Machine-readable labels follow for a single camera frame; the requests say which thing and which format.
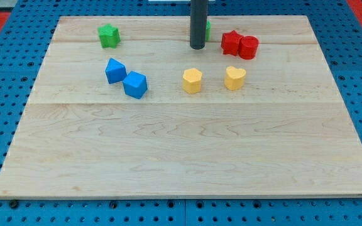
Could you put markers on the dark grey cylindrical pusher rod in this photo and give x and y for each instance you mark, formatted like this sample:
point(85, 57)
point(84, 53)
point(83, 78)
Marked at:
point(198, 23)

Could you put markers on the green circle block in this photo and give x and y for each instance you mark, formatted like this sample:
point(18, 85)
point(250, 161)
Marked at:
point(208, 30)

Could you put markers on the red star block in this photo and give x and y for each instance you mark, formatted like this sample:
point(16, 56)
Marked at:
point(230, 43)

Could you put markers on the green star block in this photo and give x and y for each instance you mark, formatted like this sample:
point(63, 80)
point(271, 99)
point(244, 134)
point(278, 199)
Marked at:
point(109, 36)

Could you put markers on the red cylinder block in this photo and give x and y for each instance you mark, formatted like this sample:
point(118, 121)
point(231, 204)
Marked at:
point(248, 47)

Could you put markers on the yellow hexagon block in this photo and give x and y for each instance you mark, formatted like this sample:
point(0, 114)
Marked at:
point(192, 81)

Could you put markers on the yellow heart block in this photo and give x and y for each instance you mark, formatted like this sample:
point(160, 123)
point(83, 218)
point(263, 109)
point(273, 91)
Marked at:
point(234, 78)

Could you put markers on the blue cube block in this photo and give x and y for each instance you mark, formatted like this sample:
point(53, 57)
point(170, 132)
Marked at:
point(135, 85)

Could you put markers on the blue triangle block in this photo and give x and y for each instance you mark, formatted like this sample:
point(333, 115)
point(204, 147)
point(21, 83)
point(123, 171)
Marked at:
point(115, 71)

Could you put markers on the light wooden board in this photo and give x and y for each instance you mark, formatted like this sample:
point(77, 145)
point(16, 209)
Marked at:
point(285, 134)

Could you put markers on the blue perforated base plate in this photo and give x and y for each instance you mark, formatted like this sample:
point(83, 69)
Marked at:
point(24, 41)

